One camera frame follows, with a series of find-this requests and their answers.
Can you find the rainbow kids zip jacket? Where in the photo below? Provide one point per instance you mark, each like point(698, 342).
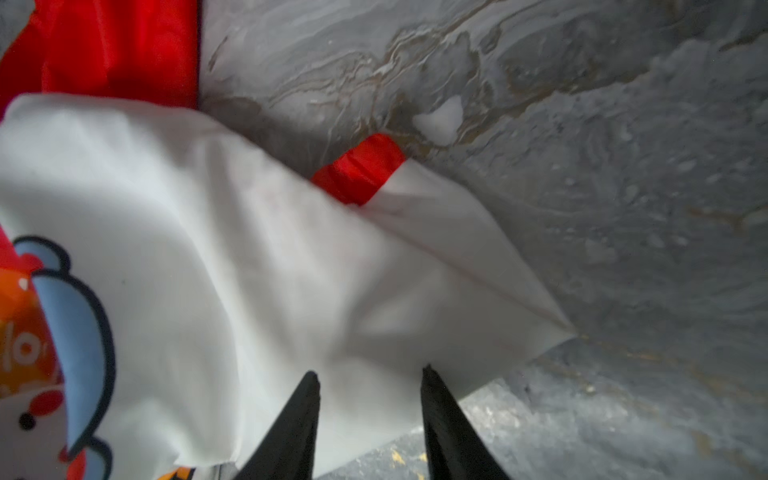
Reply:
point(166, 284)

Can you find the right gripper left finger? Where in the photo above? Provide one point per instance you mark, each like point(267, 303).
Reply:
point(288, 449)

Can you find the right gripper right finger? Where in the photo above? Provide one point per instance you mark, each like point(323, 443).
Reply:
point(453, 447)

